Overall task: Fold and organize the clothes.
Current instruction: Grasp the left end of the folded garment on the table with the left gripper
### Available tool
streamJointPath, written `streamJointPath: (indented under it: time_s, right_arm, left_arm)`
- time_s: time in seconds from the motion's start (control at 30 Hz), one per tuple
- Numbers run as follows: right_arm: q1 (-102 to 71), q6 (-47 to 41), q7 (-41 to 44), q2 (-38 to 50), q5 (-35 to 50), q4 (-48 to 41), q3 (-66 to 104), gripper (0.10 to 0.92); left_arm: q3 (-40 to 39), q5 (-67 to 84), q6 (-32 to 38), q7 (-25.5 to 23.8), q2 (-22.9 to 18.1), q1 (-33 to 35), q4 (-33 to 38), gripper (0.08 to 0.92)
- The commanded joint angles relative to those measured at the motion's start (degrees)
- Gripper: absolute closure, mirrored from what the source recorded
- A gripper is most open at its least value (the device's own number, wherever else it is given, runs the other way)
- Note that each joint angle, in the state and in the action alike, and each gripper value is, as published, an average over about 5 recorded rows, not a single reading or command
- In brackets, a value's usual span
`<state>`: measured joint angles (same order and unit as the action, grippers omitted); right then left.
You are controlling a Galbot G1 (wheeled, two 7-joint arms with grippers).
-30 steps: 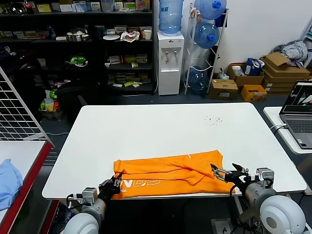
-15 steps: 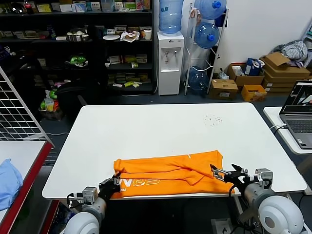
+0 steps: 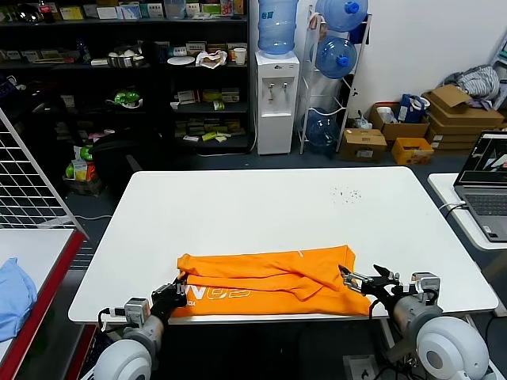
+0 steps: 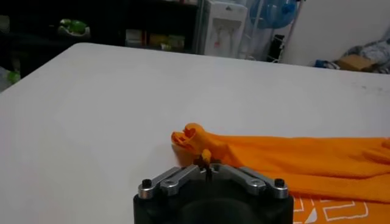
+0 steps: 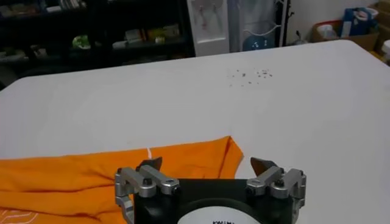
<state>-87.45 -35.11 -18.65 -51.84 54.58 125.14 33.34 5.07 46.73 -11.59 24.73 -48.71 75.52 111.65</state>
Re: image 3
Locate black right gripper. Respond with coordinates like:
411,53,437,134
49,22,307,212
339,264,401,308

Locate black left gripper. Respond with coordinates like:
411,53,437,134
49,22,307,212
151,275,188,317

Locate orange t-shirt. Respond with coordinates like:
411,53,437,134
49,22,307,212
170,244,373,318

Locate striped clothes pile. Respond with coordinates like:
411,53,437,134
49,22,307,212
443,65,502,110

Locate white panel with black logo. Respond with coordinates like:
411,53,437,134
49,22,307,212
343,355,377,380

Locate white side table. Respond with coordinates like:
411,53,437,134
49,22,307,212
427,173,507,286

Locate yellow printed box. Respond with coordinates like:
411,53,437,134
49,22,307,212
391,137,436,166

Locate closed labelled cardboard box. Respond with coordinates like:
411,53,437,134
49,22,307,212
340,128,388,163

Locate grey open laptop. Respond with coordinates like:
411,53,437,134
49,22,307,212
454,131,507,243

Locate red edged white table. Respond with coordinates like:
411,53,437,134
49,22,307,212
0,227,87,380

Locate black office chair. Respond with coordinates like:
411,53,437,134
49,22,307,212
91,132,167,191

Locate green yellow snack packages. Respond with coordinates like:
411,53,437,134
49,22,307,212
65,145,100,183

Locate light blue cloth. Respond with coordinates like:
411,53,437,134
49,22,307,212
0,256,40,342

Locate blue shopping bag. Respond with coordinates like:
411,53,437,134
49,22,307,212
399,93,433,124

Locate white water dispenser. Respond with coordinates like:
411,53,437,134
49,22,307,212
254,50,301,156

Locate large flat cardboard box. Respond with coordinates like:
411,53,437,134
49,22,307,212
423,93,506,128

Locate green toy on plate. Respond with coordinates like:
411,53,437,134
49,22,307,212
106,89,143,108

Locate small open cardboard box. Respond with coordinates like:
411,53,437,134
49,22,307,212
430,85,475,108

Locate black shelving unit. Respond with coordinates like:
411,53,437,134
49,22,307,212
0,0,253,155

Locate white metal jug rack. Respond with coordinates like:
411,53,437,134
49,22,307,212
299,4,374,156

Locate white plastic bag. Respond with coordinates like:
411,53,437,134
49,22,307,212
196,50,230,70

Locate steel bowl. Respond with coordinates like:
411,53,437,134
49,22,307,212
107,53,146,68

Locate blue labelled water jug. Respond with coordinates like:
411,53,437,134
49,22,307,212
258,0,300,60

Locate cola bottle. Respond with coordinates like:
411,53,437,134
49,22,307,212
38,0,55,23

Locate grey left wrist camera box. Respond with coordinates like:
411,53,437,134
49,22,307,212
124,297,151,324

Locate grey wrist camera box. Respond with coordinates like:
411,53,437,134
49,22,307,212
410,272,441,306
124,297,151,324

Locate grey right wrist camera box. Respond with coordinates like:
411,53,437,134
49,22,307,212
410,272,441,306

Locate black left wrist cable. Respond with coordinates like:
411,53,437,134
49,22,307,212
97,307,128,333

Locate white laptop cable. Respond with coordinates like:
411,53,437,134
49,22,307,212
438,201,469,218

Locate white wire grid panel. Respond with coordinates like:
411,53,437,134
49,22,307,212
0,104,90,238

